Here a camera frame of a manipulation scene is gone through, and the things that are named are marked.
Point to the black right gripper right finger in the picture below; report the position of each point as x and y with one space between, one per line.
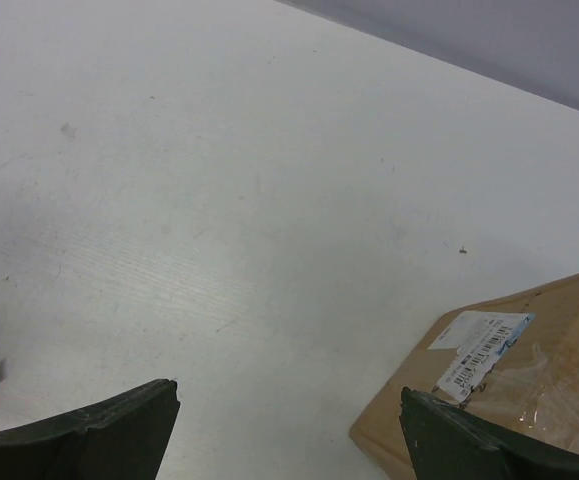
445 442

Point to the brown cardboard express box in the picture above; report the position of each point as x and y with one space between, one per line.
512 361

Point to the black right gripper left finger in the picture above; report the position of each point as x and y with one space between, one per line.
123 437

